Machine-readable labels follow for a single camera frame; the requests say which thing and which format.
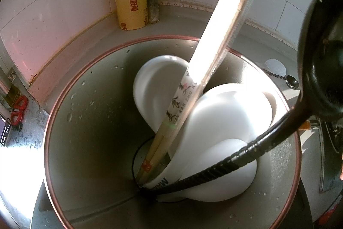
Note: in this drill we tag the bamboo chopsticks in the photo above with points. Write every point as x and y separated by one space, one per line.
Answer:
219 38

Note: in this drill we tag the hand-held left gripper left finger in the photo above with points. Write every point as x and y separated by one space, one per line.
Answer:
43 213

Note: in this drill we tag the person's right hand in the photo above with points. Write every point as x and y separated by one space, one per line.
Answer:
341 167

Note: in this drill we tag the red metal canister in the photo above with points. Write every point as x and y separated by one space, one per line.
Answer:
93 124

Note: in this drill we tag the red scissors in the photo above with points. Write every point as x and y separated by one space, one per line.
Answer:
20 103

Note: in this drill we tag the smartphone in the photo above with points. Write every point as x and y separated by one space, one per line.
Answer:
5 129

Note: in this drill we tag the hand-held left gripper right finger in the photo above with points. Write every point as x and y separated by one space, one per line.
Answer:
304 213

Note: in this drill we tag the gas stove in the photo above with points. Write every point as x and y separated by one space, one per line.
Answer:
329 164

